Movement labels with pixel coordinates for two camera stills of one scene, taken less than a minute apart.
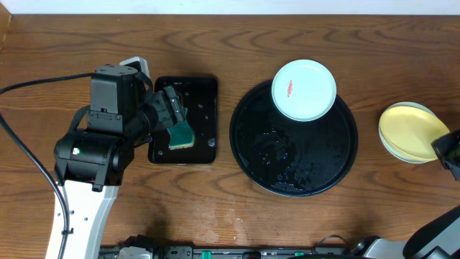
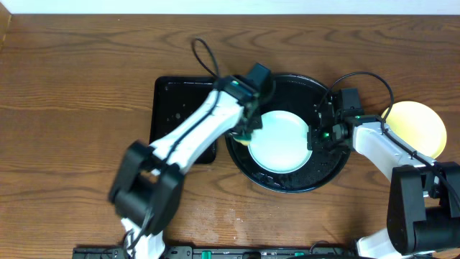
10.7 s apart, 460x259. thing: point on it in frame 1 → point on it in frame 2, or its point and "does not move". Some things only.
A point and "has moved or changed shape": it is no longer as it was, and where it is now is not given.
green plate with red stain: [303, 90] → [281, 145]
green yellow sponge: [182, 134] has moved or changed shape
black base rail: [160, 250] does not move
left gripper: [172, 108] → [252, 124]
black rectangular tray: [198, 94] does not move
